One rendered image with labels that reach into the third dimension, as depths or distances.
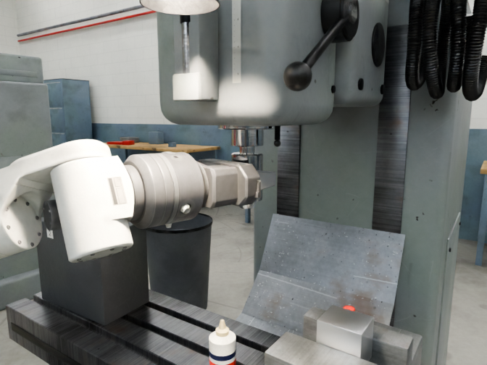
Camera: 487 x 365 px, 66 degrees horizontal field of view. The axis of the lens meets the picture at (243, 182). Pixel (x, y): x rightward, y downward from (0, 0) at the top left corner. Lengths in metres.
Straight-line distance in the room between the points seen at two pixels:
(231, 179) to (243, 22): 0.19
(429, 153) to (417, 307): 0.33
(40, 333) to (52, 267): 0.13
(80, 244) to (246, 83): 0.25
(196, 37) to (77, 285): 0.59
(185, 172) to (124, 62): 7.01
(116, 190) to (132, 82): 6.84
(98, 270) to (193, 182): 0.39
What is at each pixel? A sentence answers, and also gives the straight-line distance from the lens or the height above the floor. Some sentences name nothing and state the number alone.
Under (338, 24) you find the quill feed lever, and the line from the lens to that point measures 0.51.
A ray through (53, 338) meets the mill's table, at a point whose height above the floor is 0.90.
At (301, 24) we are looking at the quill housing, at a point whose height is 1.43.
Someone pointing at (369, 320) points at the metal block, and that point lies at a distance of 0.56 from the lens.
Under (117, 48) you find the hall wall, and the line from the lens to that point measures 7.59.
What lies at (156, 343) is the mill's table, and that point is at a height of 0.92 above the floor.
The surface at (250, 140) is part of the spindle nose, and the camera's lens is 0.53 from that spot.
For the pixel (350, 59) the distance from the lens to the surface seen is 0.60.
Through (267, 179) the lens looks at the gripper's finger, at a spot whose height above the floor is 1.23.
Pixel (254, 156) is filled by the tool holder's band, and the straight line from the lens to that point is 0.54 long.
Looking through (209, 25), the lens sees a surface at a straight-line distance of 0.47.
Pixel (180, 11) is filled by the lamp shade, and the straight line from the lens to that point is 0.42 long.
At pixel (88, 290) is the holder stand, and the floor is 0.98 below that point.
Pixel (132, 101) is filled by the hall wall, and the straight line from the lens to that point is 7.24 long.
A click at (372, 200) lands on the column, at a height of 1.14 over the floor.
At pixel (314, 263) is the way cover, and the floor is 0.99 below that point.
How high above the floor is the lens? 1.32
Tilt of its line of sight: 10 degrees down
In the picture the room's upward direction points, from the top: straight up
